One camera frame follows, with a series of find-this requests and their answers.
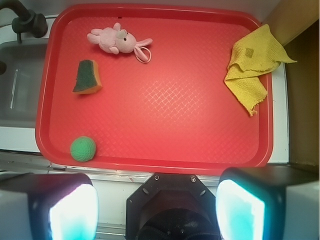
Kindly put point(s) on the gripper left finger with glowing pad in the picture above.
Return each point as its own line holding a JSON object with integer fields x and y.
{"x": 61, "y": 206}

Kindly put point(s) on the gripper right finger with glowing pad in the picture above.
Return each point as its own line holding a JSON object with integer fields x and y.
{"x": 274, "y": 202}

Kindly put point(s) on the pink plush bunny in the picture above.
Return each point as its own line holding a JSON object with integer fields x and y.
{"x": 115, "y": 40}

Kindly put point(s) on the green dimpled ball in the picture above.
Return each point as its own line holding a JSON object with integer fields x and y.
{"x": 83, "y": 149}

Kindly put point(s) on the red plastic tray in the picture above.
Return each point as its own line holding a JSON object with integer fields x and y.
{"x": 172, "y": 115}

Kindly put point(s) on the grey sink basin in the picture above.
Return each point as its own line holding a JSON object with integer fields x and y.
{"x": 21, "y": 81}

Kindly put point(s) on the green and yellow sponge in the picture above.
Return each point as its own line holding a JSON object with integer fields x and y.
{"x": 87, "y": 78}

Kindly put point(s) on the yellow cloth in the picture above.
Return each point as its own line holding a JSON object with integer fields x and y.
{"x": 254, "y": 55}

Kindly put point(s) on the dark metal faucet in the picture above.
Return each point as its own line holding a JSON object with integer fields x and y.
{"x": 27, "y": 21}

